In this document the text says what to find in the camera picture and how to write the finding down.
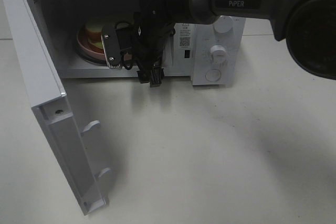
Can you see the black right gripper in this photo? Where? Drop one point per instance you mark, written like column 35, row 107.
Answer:
column 148, row 40

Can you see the round microwave door button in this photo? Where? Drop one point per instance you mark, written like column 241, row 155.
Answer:
column 213, row 75

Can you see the white microwave knob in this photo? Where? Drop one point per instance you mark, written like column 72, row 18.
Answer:
column 223, row 25
column 218, row 54

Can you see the white bread sandwich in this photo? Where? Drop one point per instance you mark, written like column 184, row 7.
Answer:
column 93, row 30

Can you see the pink round plate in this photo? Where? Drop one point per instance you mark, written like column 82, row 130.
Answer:
column 125, row 42

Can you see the white microwave door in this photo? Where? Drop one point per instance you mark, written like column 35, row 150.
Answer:
column 73, row 141

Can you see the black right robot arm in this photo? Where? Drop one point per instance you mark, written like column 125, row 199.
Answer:
column 307, row 26

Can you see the glass microwave turntable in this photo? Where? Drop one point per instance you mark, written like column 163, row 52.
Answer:
column 88, row 58

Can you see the white microwave oven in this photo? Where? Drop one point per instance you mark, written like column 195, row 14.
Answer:
column 187, row 52

